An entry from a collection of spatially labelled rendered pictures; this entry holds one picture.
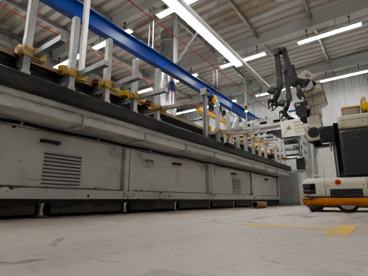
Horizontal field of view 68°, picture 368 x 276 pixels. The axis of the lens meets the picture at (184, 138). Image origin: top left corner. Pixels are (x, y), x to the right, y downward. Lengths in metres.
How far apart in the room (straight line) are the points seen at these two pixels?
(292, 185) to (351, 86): 7.42
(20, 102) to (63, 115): 0.23
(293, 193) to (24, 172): 4.75
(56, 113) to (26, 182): 0.42
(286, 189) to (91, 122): 4.51
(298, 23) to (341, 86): 4.39
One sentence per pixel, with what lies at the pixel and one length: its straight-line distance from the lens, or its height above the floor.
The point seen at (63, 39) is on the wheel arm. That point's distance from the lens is 1.45.
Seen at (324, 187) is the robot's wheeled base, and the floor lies 0.20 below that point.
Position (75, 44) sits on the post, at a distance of 1.81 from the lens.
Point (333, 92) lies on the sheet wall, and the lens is 12.43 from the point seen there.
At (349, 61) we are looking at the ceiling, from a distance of 11.46.
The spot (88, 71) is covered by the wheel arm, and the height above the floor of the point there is 0.79.
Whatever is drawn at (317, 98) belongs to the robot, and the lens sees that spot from 3.00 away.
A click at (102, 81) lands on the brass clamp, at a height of 0.83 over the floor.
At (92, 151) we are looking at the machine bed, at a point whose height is 0.42.
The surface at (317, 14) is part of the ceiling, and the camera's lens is 8.84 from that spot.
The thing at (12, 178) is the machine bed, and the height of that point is 0.21.
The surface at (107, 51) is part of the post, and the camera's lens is 1.96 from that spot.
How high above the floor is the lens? 0.10
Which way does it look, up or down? 13 degrees up
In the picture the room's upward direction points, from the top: straight up
